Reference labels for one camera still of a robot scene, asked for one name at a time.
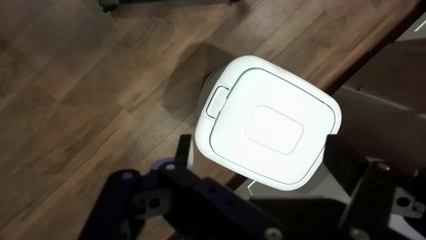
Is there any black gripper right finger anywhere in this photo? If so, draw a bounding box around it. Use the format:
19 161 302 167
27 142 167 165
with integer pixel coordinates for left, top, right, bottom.
324 135 369 206

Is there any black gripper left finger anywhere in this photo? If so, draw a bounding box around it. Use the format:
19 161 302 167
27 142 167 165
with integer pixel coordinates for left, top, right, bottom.
175 135 193 169

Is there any white push-button bin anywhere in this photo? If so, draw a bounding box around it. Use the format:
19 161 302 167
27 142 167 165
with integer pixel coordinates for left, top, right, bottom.
195 55 342 191

